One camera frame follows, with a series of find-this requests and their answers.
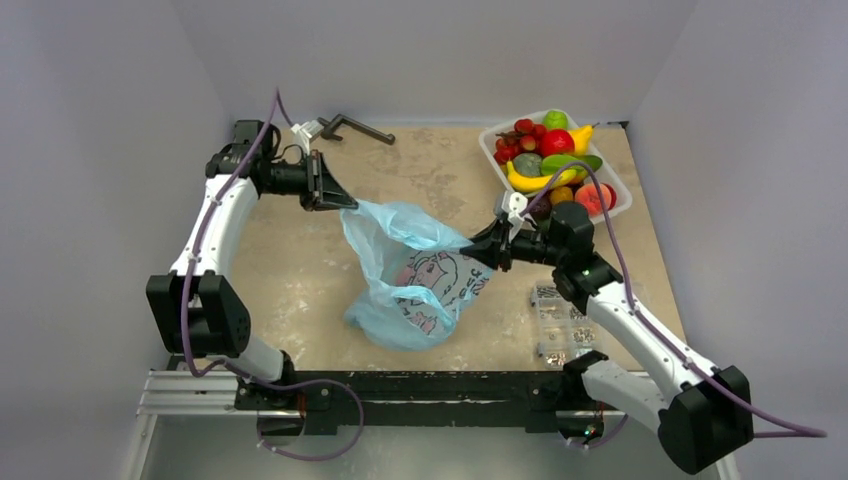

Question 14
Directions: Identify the light blue plastic bag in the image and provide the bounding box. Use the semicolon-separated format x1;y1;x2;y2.
340;200;493;351

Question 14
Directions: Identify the green fake lime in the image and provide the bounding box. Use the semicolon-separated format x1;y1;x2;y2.
542;109;570;131

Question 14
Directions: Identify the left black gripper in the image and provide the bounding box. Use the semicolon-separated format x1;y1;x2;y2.
262;149;357;212

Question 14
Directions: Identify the red fake apple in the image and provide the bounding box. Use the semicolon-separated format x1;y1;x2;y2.
538;129;575;158

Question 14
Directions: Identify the fake peach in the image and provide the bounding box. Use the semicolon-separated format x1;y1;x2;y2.
574;183;617;217

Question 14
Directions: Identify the green fake mango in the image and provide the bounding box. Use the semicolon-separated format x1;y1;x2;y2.
541;154;604;183

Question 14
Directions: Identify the small yellow fake fruit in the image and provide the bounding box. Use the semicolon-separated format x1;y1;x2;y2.
547;186;574;206

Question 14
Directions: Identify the clear screw organizer box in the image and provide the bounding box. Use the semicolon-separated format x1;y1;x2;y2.
530;281;602;370

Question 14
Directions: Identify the red fake grape bunch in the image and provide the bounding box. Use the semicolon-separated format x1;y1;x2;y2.
494;118;547;165

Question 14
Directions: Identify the aluminium frame rail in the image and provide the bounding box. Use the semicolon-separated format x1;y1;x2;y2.
125;369;740;480

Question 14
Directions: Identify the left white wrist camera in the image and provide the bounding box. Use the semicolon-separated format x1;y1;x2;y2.
289;120;323;156

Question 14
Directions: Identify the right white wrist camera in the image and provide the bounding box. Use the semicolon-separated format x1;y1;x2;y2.
494;191;529;230

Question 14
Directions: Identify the grey-green fake fruit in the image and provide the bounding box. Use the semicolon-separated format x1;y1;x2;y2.
512;152;542;177

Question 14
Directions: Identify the dark metal crank handle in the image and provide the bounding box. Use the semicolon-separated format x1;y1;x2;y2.
317;114;396;145

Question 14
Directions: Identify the yellow fake pear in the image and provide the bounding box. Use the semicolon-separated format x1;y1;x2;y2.
568;125;595;156

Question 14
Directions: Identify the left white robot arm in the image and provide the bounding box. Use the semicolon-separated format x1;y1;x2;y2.
146;120;358;409

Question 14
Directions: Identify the white plastic fruit tray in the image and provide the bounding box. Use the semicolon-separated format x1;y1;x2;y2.
478;109;633;217

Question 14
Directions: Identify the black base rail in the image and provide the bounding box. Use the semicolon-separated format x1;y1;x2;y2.
234;371;622;438

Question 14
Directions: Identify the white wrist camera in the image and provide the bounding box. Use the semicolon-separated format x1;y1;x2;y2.
289;120;323;156
494;191;529;230

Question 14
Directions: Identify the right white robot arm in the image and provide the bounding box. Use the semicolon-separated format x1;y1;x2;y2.
461;203;754;474

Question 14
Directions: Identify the yellow fake banana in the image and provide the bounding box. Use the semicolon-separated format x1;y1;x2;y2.
505;162;577;195

